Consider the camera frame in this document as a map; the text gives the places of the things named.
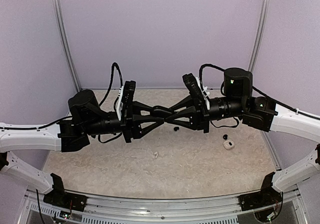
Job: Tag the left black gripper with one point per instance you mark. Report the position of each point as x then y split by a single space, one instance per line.
127 126

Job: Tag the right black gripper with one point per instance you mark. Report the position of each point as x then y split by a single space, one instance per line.
199 118

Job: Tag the black earbud charging case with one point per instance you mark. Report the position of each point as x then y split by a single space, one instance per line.
161 112

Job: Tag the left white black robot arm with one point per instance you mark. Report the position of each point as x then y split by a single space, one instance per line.
68 134

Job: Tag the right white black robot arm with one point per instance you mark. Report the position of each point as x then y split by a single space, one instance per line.
263 112

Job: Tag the white earbud charging case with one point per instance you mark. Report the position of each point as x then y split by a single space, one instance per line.
228 144

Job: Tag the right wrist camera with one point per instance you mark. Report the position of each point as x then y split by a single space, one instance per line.
192 84

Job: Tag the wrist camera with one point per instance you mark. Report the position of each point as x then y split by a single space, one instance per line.
126 95
192 84

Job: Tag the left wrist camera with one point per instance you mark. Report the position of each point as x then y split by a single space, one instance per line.
126 95

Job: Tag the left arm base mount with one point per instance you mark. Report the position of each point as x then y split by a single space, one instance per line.
66 200

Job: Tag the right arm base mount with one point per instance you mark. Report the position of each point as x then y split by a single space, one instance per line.
258 199

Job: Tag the right aluminium frame post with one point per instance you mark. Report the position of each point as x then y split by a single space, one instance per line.
259 34

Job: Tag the aluminium frame post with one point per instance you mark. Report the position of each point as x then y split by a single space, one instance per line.
65 44
259 34

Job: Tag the front aluminium rail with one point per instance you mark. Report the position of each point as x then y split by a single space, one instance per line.
108 209

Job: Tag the left aluminium frame post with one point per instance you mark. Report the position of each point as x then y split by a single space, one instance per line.
65 44

